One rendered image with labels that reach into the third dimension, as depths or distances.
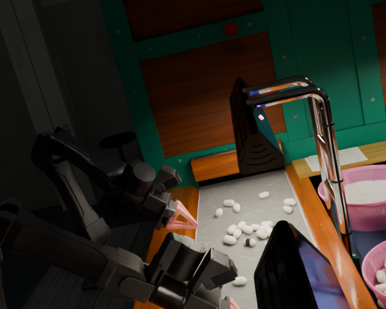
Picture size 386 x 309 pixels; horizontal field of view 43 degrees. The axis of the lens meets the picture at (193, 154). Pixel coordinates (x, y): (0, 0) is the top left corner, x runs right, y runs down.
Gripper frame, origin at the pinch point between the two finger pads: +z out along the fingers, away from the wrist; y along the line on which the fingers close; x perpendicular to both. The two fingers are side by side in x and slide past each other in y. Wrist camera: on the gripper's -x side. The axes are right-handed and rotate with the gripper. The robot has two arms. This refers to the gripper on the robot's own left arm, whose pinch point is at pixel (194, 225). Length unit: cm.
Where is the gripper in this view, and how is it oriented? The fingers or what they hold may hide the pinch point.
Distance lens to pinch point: 126.6
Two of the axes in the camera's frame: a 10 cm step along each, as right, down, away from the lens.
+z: 8.9, 4.4, 1.0
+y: 0.5, -3.0, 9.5
